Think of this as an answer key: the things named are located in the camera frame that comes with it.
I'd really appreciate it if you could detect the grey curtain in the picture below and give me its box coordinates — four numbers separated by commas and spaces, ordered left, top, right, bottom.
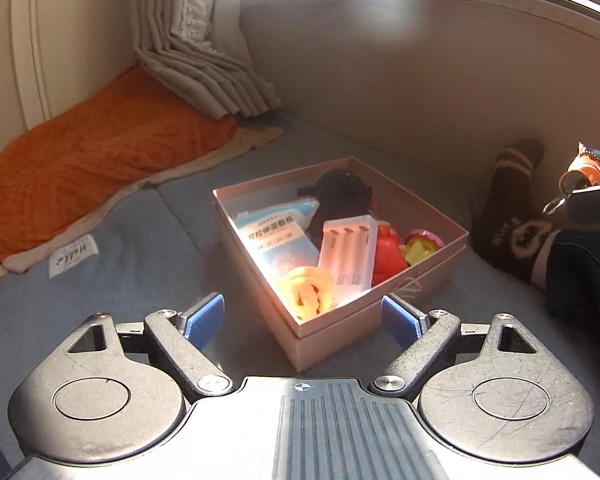
131, 0, 283, 122

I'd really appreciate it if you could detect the white lace curtain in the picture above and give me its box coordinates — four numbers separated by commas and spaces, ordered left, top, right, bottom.
179, 0, 217, 43

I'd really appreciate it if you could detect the blue wet wipes packet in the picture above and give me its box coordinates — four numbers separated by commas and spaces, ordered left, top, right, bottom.
235, 197, 322, 282

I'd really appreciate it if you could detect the pink cardboard box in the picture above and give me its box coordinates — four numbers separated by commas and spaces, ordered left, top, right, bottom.
212, 156, 469, 373

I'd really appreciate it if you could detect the brown striped sock foot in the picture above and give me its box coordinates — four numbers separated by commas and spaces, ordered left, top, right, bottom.
471, 139, 557, 287

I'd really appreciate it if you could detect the person's right leg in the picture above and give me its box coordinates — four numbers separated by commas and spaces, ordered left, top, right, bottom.
546, 229, 600, 323

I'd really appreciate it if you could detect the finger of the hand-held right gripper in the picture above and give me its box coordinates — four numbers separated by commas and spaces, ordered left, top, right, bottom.
564, 182, 600, 233

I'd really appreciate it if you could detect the orange pumpkin toy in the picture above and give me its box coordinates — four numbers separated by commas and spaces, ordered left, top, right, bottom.
284, 266, 337, 324

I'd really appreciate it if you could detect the blue-grey fleece blanket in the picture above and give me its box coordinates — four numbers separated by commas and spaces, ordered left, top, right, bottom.
0, 119, 600, 461

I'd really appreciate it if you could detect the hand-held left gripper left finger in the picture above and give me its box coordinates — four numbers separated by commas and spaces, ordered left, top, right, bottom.
65, 292, 236, 400

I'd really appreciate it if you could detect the orange textured blanket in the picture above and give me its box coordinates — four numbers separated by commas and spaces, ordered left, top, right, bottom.
0, 66, 242, 266

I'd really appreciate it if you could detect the red wind-up toy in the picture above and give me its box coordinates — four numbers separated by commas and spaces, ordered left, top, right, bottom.
371, 226, 410, 288

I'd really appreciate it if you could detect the black plush toy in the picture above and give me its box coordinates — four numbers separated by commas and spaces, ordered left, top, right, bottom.
297, 170, 374, 251

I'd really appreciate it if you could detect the yellow pudding toy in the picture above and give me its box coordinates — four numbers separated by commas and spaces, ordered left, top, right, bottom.
402, 228, 447, 266

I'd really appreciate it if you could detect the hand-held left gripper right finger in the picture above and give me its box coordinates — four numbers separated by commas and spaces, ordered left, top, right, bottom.
369, 293, 542, 402

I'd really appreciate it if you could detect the white battery case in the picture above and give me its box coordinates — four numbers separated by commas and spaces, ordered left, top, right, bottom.
317, 215, 379, 293

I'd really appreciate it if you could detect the pirate figure keychain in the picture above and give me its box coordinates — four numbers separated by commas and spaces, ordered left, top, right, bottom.
542, 142, 600, 216

